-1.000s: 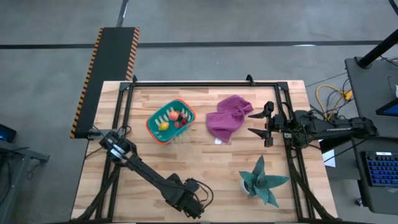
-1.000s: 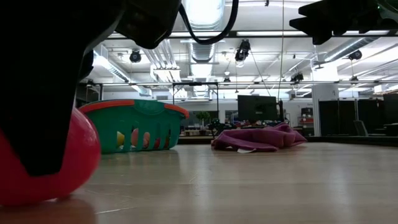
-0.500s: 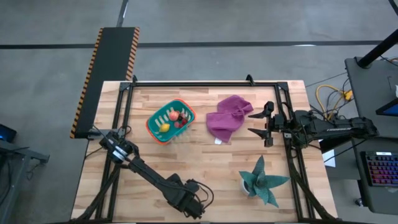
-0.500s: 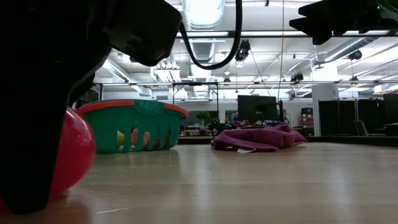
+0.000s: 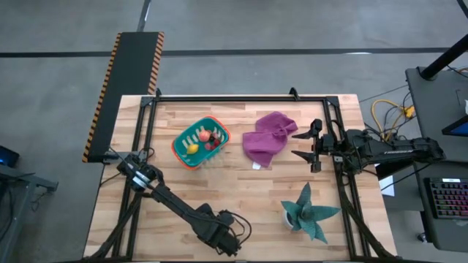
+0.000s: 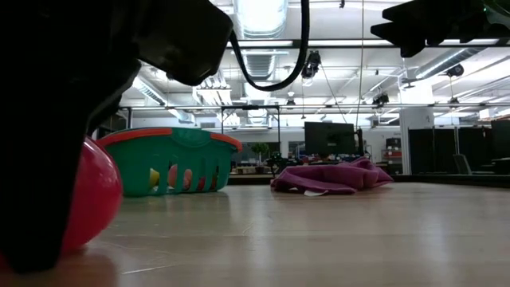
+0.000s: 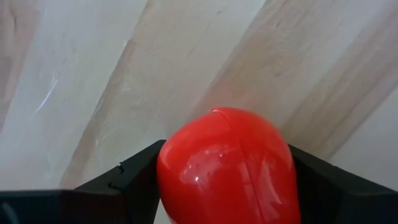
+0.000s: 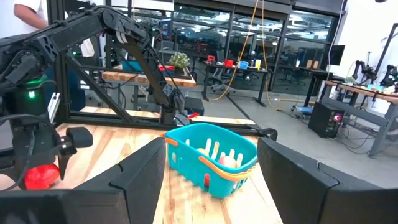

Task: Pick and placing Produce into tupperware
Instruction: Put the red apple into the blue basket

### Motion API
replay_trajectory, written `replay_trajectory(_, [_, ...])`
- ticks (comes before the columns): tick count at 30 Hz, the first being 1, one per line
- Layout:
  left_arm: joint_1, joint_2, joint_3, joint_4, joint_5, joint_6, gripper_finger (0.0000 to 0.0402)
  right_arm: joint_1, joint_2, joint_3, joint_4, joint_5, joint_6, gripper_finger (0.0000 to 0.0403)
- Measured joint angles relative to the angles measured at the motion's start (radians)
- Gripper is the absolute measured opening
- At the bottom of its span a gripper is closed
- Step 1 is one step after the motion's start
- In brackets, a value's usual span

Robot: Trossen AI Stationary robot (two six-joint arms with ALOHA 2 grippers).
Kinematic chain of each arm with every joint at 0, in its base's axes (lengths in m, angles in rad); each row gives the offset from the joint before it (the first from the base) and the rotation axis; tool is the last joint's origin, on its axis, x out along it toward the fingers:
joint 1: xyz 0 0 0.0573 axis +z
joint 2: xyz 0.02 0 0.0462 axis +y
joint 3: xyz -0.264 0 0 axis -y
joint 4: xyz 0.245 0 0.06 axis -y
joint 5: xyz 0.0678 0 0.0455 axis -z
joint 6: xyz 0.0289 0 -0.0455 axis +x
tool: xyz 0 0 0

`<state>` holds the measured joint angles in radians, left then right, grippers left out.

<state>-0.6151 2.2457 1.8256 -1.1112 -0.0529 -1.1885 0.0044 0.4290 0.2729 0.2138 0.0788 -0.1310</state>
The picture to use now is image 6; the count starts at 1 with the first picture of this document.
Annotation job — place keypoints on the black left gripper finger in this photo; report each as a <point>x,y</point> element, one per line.
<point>36,159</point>

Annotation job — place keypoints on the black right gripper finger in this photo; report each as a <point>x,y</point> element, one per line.
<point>406,10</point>
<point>388,30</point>

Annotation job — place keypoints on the red toy tomato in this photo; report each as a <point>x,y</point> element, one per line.
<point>95,195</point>

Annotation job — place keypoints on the yellow toy lemon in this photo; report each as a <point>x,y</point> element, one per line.
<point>154,178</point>

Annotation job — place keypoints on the teal basket with orange rim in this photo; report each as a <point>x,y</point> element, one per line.
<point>175,149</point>

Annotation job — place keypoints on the orange toy fruit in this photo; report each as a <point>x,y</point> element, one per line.
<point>173,177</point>

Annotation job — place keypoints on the small red fruit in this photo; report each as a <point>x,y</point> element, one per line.
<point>201,184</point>

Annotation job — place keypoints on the black hanging ceiling spotlight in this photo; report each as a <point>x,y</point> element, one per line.
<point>455,70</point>
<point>313,60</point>
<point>380,99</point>

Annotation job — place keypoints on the white square column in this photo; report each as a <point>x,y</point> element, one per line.
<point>416,117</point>

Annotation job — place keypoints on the grey office chair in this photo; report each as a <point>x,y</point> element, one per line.
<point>462,164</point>

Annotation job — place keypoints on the purple cloth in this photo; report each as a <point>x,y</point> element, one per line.
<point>330,177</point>

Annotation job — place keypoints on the background green potted plant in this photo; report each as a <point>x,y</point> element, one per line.
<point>260,150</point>

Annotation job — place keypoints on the silver ceiling air duct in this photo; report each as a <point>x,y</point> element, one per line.
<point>261,16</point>

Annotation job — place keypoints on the black partition wall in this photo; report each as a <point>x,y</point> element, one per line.
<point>434,151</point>

